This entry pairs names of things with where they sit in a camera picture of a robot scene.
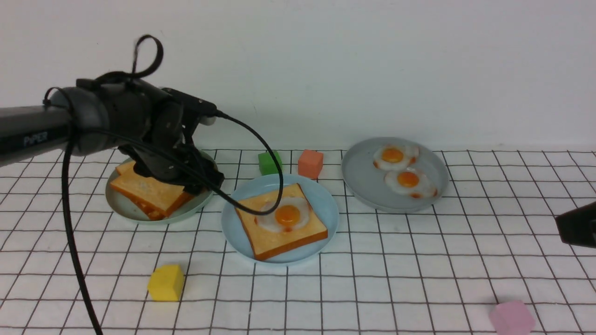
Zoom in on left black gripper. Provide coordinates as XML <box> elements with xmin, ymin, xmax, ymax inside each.
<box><xmin>119</xmin><ymin>101</ymin><xmax>225</xmax><ymax>195</ymax></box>

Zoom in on toast slice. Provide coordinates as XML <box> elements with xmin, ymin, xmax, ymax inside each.
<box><xmin>133</xmin><ymin>194</ymin><xmax>193</xmax><ymax>221</ymax></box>
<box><xmin>115</xmin><ymin>161</ymin><xmax>135</xmax><ymax>175</ymax></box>
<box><xmin>110</xmin><ymin>168</ymin><xmax>194</xmax><ymax>210</ymax></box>
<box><xmin>236</xmin><ymin>184</ymin><xmax>328</xmax><ymax>260</ymax></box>

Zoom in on fried egg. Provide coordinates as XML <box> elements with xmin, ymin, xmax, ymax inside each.
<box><xmin>384</xmin><ymin>167</ymin><xmax>438</xmax><ymax>199</ymax></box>
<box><xmin>373</xmin><ymin>144</ymin><xmax>420</xmax><ymax>171</ymax></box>
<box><xmin>255</xmin><ymin>197</ymin><xmax>311</xmax><ymax>233</ymax></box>

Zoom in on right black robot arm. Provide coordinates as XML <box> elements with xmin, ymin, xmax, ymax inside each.
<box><xmin>554</xmin><ymin>203</ymin><xmax>596</xmax><ymax>249</ymax></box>

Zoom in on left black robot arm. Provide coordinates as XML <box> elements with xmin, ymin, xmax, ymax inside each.
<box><xmin>0</xmin><ymin>79</ymin><xmax>225</xmax><ymax>195</ymax></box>

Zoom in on grey-green bread plate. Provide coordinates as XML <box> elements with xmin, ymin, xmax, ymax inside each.
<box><xmin>106</xmin><ymin>159</ymin><xmax>213</xmax><ymax>225</ymax></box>

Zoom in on light blue plate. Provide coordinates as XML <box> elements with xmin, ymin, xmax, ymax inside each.
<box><xmin>221</xmin><ymin>174</ymin><xmax>340</xmax><ymax>267</ymax></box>

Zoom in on green foam cube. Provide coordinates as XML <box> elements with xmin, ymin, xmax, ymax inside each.
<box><xmin>257</xmin><ymin>150</ymin><xmax>284</xmax><ymax>175</ymax></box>

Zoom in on yellow foam cube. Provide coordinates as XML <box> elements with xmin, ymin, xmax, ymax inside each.
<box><xmin>147</xmin><ymin>264</ymin><xmax>185</xmax><ymax>302</ymax></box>

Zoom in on orange foam cube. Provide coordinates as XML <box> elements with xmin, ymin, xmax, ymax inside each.
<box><xmin>298</xmin><ymin>150</ymin><xmax>324</xmax><ymax>180</ymax></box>

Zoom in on grey egg plate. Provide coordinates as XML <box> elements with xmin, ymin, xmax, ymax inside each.
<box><xmin>341</xmin><ymin>136</ymin><xmax>449</xmax><ymax>213</ymax></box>

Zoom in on pink foam cube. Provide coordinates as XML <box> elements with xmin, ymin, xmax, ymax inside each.
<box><xmin>489</xmin><ymin>300</ymin><xmax>536</xmax><ymax>335</ymax></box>

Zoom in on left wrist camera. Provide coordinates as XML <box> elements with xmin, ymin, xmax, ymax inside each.
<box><xmin>162</xmin><ymin>87</ymin><xmax>219</xmax><ymax>126</ymax></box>

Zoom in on left black cable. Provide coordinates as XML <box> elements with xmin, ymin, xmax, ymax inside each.
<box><xmin>43</xmin><ymin>34</ymin><xmax>284</xmax><ymax>335</ymax></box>

